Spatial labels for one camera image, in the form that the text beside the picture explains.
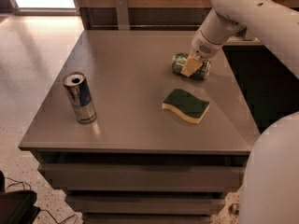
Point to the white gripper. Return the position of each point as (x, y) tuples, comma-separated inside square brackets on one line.
[(202, 48)]

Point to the green soda can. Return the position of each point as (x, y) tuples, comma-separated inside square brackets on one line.
[(179, 60)]

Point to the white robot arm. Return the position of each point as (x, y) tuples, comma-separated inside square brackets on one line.
[(270, 191)]

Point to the silver blue energy drink can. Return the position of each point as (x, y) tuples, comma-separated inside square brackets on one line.
[(79, 95)]

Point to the green yellow sponge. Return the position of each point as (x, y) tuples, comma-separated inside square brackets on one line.
[(186, 106)]

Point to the grey drawer cabinet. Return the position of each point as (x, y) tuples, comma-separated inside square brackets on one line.
[(137, 163)]

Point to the power strip on floor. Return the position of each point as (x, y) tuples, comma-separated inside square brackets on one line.
[(234, 209)]

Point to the black box on floor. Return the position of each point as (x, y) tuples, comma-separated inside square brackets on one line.
[(17, 207)]

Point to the left metal bracket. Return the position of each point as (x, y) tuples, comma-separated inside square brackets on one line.
[(122, 14)]

